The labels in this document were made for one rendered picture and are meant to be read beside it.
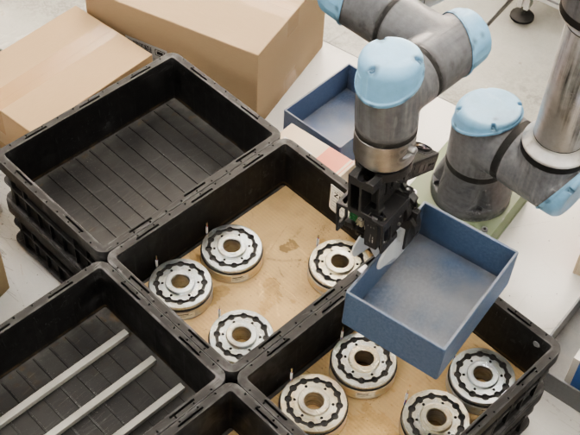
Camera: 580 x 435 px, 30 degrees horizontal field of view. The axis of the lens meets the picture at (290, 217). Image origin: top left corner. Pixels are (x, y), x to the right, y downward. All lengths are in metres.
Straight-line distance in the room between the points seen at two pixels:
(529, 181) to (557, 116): 0.15
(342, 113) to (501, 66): 1.34
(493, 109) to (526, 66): 1.65
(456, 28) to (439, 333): 0.42
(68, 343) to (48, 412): 0.12
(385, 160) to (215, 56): 0.92
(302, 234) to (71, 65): 0.59
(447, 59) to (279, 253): 0.67
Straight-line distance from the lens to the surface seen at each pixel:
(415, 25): 1.30
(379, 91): 1.21
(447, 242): 1.55
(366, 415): 1.67
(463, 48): 1.29
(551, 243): 2.10
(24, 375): 1.73
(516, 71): 3.52
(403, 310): 1.48
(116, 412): 1.67
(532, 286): 2.02
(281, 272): 1.81
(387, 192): 1.35
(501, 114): 1.89
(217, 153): 1.99
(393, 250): 1.43
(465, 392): 1.67
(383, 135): 1.25
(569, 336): 1.97
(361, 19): 1.33
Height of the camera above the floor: 2.26
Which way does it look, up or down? 49 degrees down
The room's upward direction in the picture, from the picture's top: 3 degrees clockwise
